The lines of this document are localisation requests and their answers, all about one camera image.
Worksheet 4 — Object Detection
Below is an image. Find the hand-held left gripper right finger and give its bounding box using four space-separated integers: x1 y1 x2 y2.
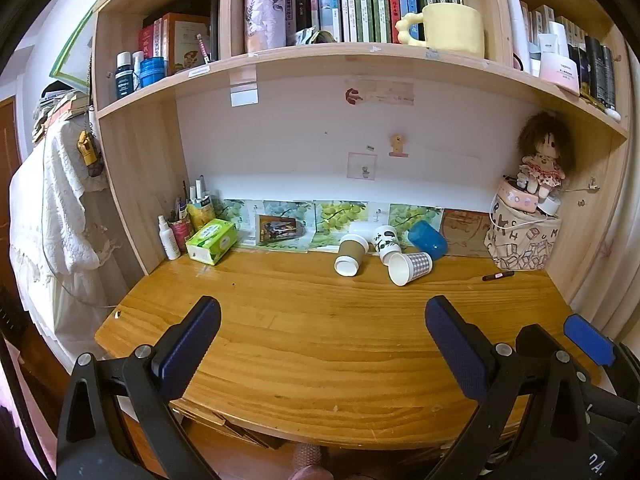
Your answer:
424 295 592 480

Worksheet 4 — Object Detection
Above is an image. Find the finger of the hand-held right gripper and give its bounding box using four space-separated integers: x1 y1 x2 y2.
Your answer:
563 313 617 367

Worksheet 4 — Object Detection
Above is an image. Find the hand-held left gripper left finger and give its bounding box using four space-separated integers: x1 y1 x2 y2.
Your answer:
57 295 222 480

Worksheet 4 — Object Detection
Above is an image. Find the checkered paper cup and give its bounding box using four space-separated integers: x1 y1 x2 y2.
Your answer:
388 251 433 287

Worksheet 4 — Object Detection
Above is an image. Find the brown sleeve paper cup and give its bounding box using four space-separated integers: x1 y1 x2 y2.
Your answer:
334 234 370 278

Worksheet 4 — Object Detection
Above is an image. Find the blue plastic cup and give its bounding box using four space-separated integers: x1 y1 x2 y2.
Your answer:
407 220 448 261

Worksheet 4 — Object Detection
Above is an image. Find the white panda print cup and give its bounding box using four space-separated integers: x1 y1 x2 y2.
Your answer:
373 225 402 264

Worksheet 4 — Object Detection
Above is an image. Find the row of upright books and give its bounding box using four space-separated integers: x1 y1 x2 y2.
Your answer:
284 0 464 44

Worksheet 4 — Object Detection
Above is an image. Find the green tissue box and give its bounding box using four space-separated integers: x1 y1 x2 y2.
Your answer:
185 218 239 266

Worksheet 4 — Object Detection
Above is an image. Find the white spray bottle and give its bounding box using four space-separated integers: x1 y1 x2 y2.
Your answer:
158 215 181 261

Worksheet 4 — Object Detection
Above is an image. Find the brown cartoon picture sheet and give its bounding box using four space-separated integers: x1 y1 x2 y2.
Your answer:
440 209 493 258

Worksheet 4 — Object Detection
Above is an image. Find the printed canvas bag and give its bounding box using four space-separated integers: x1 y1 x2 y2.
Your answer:
484 193 564 271

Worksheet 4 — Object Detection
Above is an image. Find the grape picture sheet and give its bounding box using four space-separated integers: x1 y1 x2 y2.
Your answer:
218 199 257 246
388 203 443 241
309 200 369 252
261 200 316 251

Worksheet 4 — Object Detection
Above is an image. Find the framed photo card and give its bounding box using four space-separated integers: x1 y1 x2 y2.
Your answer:
256 214 306 247

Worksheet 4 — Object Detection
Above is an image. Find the pink case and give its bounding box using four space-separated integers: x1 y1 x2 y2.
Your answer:
497 177 541 216

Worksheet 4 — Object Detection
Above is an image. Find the wooden bookshelf hutch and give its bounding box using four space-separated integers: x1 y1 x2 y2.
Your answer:
89 0 634 313

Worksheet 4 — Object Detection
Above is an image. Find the white lace cloth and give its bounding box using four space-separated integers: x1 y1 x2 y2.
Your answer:
9 119 123 311

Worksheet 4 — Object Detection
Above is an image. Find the brown haired rag doll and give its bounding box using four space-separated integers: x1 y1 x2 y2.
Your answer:
516 112 577 202

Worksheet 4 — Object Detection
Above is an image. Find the yellow hanging toy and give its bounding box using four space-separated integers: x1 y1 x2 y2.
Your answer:
77 130 100 167

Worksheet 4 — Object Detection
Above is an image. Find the white tape patch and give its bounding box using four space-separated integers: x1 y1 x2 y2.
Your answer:
230 70 260 107

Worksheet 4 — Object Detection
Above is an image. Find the black cosmetic bottle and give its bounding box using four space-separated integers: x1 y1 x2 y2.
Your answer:
600 45 617 111
583 35 604 103

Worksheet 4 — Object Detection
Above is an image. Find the stack of books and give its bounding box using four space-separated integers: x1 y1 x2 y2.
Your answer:
32 87 93 142

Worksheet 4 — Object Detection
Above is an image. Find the blue jar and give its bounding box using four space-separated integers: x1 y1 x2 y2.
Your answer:
140 57 167 89

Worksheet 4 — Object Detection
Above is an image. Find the dark blue bottle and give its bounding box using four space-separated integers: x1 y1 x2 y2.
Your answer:
115 51 134 101

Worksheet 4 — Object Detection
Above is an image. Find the pink white cream jar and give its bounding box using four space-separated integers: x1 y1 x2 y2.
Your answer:
538 54 581 97

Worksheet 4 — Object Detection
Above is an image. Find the wooden door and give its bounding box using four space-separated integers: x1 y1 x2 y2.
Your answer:
0 97 23 171

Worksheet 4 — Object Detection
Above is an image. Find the white capped small bottle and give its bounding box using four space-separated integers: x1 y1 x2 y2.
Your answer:
131 50 146 92

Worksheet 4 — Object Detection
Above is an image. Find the orange cardboard box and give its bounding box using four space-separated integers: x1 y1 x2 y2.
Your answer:
162 12 211 76

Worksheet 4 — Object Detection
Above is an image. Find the red book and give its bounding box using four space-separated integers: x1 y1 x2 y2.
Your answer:
138 24 164 61

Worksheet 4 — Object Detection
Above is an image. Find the white cosmetic tube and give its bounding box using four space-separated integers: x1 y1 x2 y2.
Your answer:
538 32 563 59

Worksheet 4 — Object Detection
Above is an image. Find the green framed board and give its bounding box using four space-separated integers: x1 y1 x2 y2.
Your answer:
50 7 97 92

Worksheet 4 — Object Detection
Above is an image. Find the yellow ceramic mug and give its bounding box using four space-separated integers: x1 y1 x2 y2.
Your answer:
395 3 486 59

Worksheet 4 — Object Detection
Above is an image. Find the row of white boxes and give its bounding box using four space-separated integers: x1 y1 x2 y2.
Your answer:
505 0 587 77

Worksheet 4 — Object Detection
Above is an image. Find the crumpled foil packet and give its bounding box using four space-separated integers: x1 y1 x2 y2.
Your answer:
294 26 339 46

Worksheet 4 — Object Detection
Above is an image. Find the purple white cylinder tin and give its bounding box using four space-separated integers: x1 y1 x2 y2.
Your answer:
243 0 287 54

